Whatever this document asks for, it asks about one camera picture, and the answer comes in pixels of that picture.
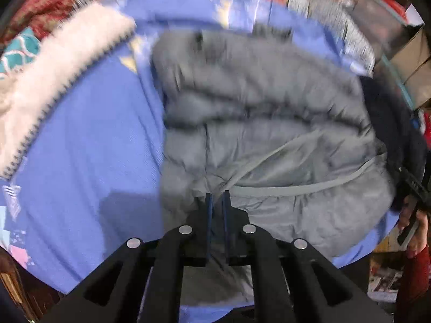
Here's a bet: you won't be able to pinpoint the grey puffer jacket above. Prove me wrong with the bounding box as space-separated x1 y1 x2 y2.
151 29 398 307

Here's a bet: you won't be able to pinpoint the person's right forearm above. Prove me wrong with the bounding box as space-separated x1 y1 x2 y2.
395 247 431 323

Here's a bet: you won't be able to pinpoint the dark navy garment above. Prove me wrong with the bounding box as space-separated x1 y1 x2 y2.
360 76 427 209

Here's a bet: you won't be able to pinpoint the grey knitted cloth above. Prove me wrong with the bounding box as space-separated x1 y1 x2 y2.
284 0 377 75

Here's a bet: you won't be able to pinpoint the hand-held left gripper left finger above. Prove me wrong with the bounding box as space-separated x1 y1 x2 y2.
40 192 214 323

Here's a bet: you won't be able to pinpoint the blue printed bedsheet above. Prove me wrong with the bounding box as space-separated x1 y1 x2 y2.
0 0 398 323

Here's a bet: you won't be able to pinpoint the red patterned cloth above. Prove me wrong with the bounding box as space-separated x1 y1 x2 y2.
5 0 89 46

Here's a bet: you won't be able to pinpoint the teal patterned cloth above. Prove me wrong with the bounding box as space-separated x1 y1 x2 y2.
0 27 43 79

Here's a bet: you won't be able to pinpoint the person's right hand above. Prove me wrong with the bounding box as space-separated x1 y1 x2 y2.
397 195 430 259

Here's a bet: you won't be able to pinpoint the white fluffy blanket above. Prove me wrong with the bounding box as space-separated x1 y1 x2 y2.
0 3 136 180

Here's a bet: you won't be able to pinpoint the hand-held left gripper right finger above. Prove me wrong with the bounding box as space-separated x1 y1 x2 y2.
222 190 394 323

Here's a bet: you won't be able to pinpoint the printed papers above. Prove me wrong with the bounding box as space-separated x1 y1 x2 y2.
367 264 405 301

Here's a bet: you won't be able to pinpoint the cardboard box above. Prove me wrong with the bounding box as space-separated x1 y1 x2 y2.
384 23 431 108

